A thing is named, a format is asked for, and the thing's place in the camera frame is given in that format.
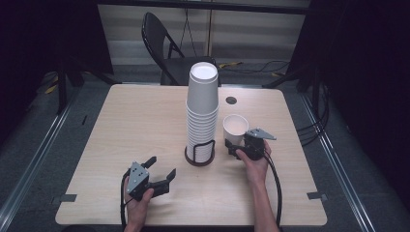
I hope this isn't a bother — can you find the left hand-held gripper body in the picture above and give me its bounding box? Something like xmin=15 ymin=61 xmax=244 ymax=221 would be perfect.
xmin=126 ymin=160 xmax=153 ymax=201

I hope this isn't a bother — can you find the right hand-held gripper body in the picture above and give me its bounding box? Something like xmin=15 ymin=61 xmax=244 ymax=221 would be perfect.
xmin=244 ymin=128 xmax=278 ymax=161

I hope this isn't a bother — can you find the single white paper cup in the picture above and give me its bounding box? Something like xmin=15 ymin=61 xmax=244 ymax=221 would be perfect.
xmin=222 ymin=114 xmax=249 ymax=147

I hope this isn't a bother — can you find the dark round cup holder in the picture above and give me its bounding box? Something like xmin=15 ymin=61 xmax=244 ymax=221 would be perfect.
xmin=184 ymin=139 xmax=217 ymax=167

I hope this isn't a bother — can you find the stack of white paper cups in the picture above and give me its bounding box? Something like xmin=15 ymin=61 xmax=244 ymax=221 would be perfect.
xmin=186 ymin=61 xmax=220 ymax=164

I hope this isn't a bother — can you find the person's right hand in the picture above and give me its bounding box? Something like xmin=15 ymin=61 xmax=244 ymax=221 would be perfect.
xmin=236 ymin=141 xmax=273 ymax=185

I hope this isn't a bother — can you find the person's left hand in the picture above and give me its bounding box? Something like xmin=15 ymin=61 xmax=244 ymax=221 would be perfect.
xmin=125 ymin=188 xmax=155 ymax=226

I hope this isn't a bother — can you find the grey tape strip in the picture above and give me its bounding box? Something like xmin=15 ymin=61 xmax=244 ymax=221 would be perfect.
xmin=58 ymin=193 xmax=78 ymax=203
xmin=307 ymin=191 xmax=328 ymax=201

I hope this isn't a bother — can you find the black metal stand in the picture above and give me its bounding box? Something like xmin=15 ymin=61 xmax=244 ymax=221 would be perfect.
xmin=56 ymin=57 xmax=114 ymax=116
xmin=262 ymin=64 xmax=320 ymax=95

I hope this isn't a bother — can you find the black folding chair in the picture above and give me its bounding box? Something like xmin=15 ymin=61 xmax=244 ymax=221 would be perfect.
xmin=140 ymin=12 xmax=222 ymax=86

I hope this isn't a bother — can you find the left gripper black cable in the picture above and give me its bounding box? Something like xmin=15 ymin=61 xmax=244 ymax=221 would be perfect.
xmin=120 ymin=170 xmax=132 ymax=232

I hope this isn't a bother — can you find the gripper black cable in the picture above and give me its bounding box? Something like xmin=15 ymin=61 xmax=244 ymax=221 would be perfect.
xmin=264 ymin=151 xmax=283 ymax=228
xmin=120 ymin=170 xmax=132 ymax=232

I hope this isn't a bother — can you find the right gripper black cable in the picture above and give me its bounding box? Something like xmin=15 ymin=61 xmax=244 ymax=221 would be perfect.
xmin=264 ymin=151 xmax=283 ymax=228

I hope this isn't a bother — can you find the bundle of black floor cables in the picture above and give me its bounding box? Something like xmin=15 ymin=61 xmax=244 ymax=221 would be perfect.
xmin=296 ymin=80 xmax=331 ymax=148

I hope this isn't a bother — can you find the thin black floor cable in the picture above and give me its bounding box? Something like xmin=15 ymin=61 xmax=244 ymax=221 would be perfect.
xmin=221 ymin=60 xmax=290 ymax=74

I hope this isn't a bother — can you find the yellow floor cable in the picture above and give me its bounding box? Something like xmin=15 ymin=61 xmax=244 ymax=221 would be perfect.
xmin=219 ymin=61 xmax=244 ymax=70

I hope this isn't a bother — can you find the metal floor rail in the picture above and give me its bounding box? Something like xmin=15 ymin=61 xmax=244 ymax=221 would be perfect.
xmin=0 ymin=96 xmax=75 ymax=226
xmin=299 ymin=93 xmax=376 ymax=232

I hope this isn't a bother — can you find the hanging thin black cable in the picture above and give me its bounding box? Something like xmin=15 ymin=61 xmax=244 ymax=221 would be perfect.
xmin=179 ymin=8 xmax=197 ymax=56

